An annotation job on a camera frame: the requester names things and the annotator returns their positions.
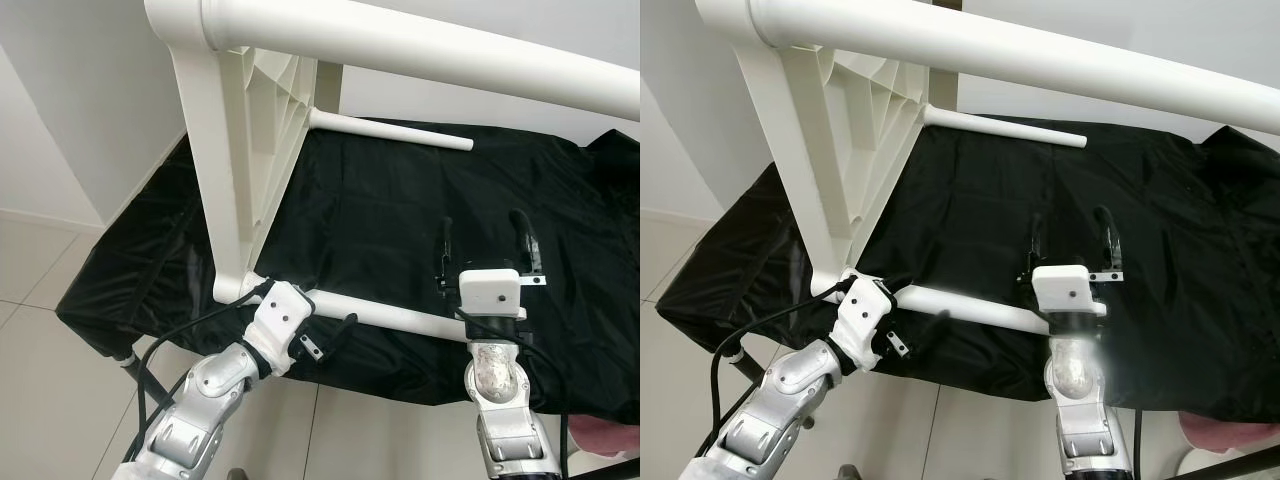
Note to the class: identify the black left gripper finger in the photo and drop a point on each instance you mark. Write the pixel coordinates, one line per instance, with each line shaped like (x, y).
(933, 320)
(344, 328)

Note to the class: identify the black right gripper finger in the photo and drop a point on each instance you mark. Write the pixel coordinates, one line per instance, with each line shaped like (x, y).
(446, 245)
(1037, 242)
(525, 240)
(1105, 238)

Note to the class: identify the white plastic table top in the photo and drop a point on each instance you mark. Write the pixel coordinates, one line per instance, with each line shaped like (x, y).
(830, 150)
(225, 150)

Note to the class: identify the black metal table leg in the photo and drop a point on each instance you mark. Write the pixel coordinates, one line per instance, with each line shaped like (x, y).
(145, 375)
(748, 368)

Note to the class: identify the pink cushion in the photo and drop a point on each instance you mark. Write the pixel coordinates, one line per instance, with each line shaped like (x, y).
(605, 437)
(1230, 430)

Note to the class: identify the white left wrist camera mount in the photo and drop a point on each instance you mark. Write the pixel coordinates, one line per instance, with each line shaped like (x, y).
(280, 320)
(865, 315)

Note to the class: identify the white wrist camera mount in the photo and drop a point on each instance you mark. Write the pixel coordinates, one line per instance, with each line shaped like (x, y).
(865, 315)
(490, 292)
(1062, 288)
(280, 320)

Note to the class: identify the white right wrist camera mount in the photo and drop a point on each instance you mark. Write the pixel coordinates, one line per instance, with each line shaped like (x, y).
(1062, 288)
(490, 292)

